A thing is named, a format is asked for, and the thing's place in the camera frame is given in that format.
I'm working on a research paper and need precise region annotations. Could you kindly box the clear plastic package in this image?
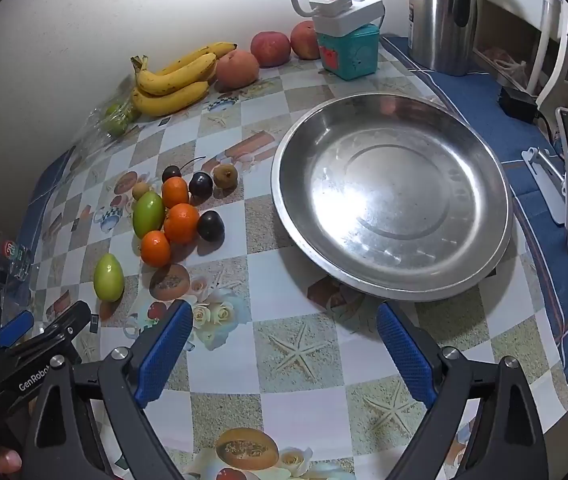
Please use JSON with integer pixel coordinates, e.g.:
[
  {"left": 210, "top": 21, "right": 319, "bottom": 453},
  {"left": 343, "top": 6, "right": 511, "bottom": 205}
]
[{"left": 0, "top": 230, "right": 34, "bottom": 283}]

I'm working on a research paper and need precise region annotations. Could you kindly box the clear plastic bag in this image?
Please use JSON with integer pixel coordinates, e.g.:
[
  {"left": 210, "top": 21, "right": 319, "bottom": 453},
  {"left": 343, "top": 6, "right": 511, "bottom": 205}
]
[{"left": 71, "top": 87, "right": 142, "bottom": 156}]

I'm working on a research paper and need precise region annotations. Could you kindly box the checkered printed tablecloth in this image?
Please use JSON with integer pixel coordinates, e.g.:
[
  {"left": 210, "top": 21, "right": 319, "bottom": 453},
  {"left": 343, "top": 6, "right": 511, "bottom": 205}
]
[{"left": 0, "top": 35, "right": 568, "bottom": 480}]

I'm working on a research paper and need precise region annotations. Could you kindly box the green jujube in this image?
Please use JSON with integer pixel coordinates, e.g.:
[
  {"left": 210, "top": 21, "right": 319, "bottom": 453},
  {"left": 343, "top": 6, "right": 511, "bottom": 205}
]
[
  {"left": 132, "top": 191, "right": 166, "bottom": 239},
  {"left": 93, "top": 253, "right": 126, "bottom": 303}
]

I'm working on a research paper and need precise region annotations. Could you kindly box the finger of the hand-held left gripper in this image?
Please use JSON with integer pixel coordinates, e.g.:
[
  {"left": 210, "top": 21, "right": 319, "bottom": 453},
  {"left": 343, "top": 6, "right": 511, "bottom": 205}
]
[
  {"left": 34, "top": 301, "right": 93, "bottom": 356},
  {"left": 0, "top": 310, "right": 35, "bottom": 357}
]

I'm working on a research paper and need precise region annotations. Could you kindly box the large brown longan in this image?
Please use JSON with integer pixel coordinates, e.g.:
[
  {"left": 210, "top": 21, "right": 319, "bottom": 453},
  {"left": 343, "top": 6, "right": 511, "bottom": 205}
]
[{"left": 213, "top": 164, "right": 239, "bottom": 190}]

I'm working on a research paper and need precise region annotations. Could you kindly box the white phone stand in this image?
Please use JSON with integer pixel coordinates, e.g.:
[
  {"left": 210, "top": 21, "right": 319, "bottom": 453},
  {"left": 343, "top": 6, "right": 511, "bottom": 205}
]
[{"left": 521, "top": 146, "right": 568, "bottom": 226}]

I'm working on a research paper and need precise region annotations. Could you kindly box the dark cherry with stem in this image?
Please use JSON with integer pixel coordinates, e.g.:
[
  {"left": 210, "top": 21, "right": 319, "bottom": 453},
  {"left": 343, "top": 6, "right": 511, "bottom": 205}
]
[{"left": 161, "top": 156, "right": 207, "bottom": 184}]

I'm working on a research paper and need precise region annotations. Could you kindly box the pale orange apple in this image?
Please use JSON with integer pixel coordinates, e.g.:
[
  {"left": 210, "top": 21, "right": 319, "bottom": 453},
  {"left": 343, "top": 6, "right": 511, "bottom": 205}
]
[{"left": 215, "top": 49, "right": 261, "bottom": 88}]

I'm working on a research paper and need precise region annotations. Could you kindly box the small orange tangerine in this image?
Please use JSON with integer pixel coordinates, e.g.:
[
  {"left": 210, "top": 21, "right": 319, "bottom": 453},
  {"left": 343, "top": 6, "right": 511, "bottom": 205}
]
[
  {"left": 163, "top": 203, "right": 200, "bottom": 244},
  {"left": 140, "top": 230, "right": 172, "bottom": 267},
  {"left": 162, "top": 177, "right": 190, "bottom": 209}
]

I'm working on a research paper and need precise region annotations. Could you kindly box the steel thermos kettle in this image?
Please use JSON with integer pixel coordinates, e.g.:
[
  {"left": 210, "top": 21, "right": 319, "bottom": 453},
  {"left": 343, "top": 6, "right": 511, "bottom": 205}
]
[{"left": 408, "top": 0, "right": 479, "bottom": 77}]

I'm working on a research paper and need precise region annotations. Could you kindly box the yellow banana bunch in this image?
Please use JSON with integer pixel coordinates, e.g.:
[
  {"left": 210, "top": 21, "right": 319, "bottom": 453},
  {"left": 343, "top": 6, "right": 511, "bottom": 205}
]
[{"left": 130, "top": 41, "right": 238, "bottom": 117}]

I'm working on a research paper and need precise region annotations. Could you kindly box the teal toy box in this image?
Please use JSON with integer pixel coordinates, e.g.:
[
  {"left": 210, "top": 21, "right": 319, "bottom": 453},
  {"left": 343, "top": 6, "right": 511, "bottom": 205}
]
[{"left": 316, "top": 23, "right": 381, "bottom": 82}]

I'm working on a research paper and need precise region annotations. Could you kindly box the pink white bundle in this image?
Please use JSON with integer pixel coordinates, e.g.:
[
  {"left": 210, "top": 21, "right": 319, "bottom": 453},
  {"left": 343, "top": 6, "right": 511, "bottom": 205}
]
[{"left": 479, "top": 47, "right": 527, "bottom": 86}]

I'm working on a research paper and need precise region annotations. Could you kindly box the white power strip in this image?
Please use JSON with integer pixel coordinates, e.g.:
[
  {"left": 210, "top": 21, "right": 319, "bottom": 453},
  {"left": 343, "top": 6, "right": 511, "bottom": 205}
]
[{"left": 310, "top": 0, "right": 385, "bottom": 37}]

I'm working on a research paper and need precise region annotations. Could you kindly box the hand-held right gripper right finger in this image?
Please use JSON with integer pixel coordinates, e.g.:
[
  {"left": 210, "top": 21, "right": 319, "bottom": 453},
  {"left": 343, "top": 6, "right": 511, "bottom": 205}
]
[{"left": 375, "top": 301, "right": 550, "bottom": 480}]

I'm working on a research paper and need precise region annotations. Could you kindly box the person's left hand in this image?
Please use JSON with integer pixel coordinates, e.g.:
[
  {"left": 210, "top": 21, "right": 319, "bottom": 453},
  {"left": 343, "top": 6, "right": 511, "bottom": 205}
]
[{"left": 0, "top": 444, "right": 24, "bottom": 476}]

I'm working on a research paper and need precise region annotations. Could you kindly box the green fruit in bag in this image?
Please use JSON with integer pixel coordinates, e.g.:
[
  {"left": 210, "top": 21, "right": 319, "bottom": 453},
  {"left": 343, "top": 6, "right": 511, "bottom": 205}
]
[{"left": 103, "top": 104, "right": 137, "bottom": 137}]

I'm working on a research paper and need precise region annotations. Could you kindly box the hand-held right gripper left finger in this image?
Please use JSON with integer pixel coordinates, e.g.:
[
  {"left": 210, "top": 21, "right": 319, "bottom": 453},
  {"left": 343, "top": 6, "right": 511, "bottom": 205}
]
[{"left": 23, "top": 299, "right": 195, "bottom": 480}]

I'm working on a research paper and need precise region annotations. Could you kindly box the red apple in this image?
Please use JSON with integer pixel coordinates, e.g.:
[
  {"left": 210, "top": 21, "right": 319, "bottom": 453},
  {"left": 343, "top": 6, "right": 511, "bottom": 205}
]
[
  {"left": 250, "top": 31, "right": 292, "bottom": 68},
  {"left": 290, "top": 21, "right": 322, "bottom": 61}
]

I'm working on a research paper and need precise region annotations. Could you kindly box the round steel plate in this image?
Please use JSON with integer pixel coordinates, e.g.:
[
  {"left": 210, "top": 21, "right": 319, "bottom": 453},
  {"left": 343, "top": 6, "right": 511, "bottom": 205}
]
[{"left": 270, "top": 92, "right": 515, "bottom": 303}]

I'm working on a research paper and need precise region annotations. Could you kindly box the black power adapter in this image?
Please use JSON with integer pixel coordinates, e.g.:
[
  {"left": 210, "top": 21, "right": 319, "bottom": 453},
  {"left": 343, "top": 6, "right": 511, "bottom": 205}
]
[{"left": 498, "top": 87, "right": 537, "bottom": 123}]

